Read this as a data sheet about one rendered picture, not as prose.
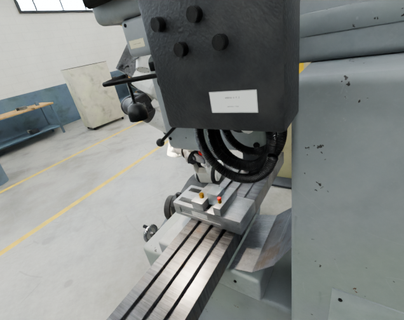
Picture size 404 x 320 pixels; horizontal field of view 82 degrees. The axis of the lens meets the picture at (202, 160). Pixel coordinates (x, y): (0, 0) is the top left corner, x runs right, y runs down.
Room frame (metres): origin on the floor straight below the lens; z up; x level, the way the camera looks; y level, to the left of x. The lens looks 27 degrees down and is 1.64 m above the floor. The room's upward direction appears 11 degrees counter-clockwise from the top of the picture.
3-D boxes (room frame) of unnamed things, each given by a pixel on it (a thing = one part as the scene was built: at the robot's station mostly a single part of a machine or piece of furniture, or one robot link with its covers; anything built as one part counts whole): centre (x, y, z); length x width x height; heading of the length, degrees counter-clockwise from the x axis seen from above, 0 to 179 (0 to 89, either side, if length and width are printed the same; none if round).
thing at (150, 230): (1.11, 0.38, 0.63); 0.16 x 0.12 x 0.12; 53
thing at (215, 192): (0.83, -0.03, 1.03); 0.06 x 0.05 x 0.06; 141
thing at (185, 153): (0.88, 0.03, 1.24); 0.13 x 0.12 x 0.10; 121
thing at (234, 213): (0.84, -0.01, 0.98); 0.35 x 0.15 x 0.11; 51
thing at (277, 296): (0.82, 0.00, 0.43); 0.81 x 0.32 x 0.60; 53
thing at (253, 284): (0.81, -0.02, 0.79); 0.50 x 0.35 x 0.12; 53
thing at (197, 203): (0.86, 0.01, 1.02); 0.15 x 0.06 x 0.04; 141
